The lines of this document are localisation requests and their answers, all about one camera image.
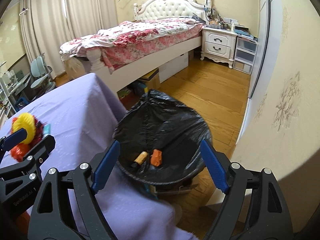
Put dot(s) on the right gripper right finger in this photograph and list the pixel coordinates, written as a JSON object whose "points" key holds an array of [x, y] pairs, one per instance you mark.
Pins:
{"points": [[268, 216]]}

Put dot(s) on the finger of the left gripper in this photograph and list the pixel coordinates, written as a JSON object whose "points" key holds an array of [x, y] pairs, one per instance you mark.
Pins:
{"points": [[31, 161], [7, 143]]}

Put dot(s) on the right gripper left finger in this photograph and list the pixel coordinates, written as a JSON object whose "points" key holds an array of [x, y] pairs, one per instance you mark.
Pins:
{"points": [[52, 216]]}

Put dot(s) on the orange-red foam fruit net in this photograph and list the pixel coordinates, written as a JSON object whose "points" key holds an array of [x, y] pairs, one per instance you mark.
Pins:
{"points": [[19, 151]]}

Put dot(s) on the yellow foam fruit net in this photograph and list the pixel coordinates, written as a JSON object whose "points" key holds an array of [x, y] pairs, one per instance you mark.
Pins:
{"points": [[27, 122]]}

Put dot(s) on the dark red ribbon bow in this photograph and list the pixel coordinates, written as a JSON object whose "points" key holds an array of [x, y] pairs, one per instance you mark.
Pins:
{"points": [[39, 131]]}

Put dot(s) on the teal white long packet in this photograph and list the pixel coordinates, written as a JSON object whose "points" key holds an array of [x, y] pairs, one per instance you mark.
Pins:
{"points": [[46, 129]]}

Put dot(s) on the black trash bag bin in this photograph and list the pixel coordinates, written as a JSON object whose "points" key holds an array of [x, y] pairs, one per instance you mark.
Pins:
{"points": [[160, 122]]}

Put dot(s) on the white study desk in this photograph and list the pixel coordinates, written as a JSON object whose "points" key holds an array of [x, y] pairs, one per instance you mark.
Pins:
{"points": [[13, 96]]}

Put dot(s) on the light blue desk chair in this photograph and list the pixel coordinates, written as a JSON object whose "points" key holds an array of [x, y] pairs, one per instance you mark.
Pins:
{"points": [[41, 72]]}

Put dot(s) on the brown bottle in bin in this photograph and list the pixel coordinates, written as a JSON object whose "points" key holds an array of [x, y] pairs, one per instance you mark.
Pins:
{"points": [[140, 160]]}

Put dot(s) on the orange wrapper in bin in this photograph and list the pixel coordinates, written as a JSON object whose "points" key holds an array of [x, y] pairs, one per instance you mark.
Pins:
{"points": [[156, 158]]}

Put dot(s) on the beige curtains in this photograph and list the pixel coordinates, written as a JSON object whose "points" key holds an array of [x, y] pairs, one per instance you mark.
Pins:
{"points": [[47, 24]]}

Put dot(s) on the cardboard box under bed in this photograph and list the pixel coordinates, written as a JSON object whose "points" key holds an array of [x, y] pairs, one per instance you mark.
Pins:
{"points": [[151, 79]]}

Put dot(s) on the plastic drawer unit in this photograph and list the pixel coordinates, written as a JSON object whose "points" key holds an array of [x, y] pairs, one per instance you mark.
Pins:
{"points": [[245, 53]]}

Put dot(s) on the pink floral quilt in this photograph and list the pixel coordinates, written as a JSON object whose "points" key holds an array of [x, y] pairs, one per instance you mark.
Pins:
{"points": [[130, 41]]}

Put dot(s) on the white box under bed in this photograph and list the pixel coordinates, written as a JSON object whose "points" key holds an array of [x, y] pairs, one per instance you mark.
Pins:
{"points": [[172, 67]]}

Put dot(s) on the white nightstand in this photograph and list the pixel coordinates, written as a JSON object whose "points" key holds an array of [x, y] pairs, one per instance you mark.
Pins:
{"points": [[218, 45]]}

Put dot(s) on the sliding wardrobe door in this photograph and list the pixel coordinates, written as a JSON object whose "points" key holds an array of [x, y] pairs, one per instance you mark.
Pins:
{"points": [[270, 27]]}

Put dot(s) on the white bed frame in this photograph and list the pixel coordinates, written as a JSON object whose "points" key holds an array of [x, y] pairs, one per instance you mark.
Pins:
{"points": [[154, 53]]}

